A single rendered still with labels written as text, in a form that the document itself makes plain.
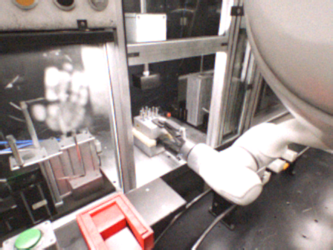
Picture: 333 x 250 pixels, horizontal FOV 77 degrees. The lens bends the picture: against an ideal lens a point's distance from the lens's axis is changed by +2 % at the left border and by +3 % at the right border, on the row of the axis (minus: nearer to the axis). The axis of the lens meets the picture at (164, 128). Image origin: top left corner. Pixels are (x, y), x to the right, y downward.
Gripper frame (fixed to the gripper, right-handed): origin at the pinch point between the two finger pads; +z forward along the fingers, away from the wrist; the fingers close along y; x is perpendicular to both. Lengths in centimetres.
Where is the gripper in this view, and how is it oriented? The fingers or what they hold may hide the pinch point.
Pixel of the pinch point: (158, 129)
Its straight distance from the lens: 81.6
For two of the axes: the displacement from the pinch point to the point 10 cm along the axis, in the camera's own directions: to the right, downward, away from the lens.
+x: -7.9, 2.9, -5.4
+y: 0.2, -8.6, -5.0
